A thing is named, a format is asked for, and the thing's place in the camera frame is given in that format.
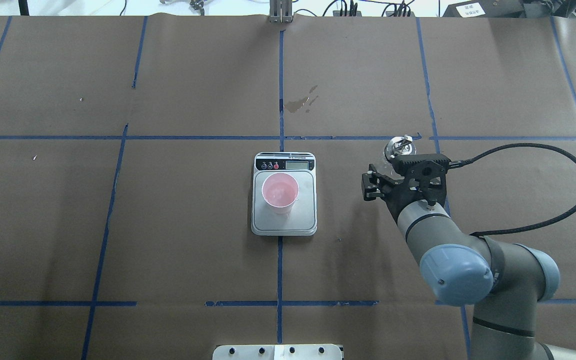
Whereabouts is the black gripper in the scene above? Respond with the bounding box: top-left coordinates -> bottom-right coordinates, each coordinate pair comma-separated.
361,171 -> 447,221

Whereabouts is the glass sauce bottle metal spout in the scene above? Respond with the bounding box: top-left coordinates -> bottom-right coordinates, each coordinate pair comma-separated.
381,134 -> 417,177

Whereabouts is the pink paper cup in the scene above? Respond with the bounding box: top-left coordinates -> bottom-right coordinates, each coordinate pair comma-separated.
262,172 -> 300,214

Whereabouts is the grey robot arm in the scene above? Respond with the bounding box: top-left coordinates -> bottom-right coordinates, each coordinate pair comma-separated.
395,199 -> 576,360

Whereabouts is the digital kitchen scale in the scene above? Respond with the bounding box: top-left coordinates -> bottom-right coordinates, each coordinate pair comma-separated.
250,152 -> 318,237

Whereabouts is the black box with label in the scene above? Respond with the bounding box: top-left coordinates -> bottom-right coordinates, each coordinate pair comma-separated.
441,0 -> 525,19

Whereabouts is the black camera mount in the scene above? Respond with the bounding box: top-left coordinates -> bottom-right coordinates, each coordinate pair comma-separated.
390,153 -> 451,205

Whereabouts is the black camera cable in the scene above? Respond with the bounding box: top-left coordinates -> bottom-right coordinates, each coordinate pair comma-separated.
448,143 -> 576,238

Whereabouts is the aluminium frame post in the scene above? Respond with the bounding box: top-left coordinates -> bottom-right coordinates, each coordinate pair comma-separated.
269,0 -> 294,24

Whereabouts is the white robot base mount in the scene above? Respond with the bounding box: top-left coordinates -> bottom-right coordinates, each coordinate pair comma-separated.
212,343 -> 345,360

